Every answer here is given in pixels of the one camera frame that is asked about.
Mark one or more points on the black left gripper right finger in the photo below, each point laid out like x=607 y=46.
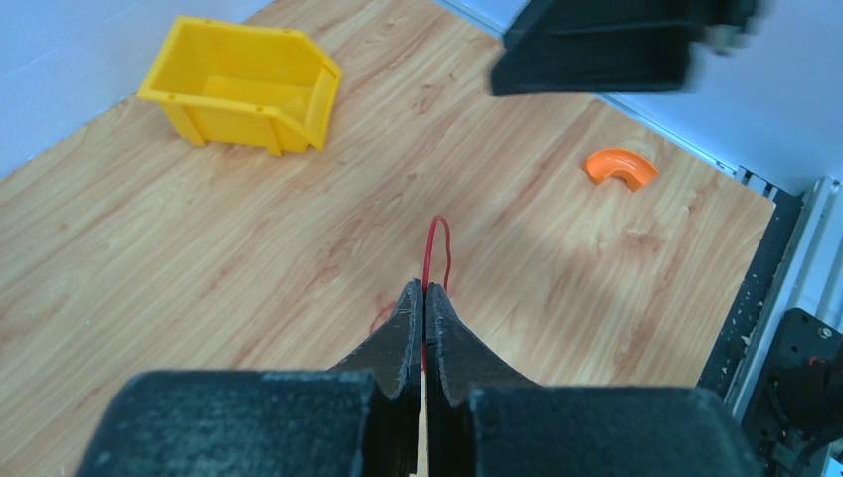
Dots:
x=484 y=418

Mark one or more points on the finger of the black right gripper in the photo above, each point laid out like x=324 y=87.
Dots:
x=614 y=46

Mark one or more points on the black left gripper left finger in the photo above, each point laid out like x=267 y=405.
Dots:
x=359 y=417

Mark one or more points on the orange curved pipe piece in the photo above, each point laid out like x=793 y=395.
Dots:
x=617 y=163

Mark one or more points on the yellow plastic bin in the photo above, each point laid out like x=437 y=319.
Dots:
x=266 y=87

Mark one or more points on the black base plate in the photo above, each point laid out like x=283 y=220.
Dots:
x=743 y=316

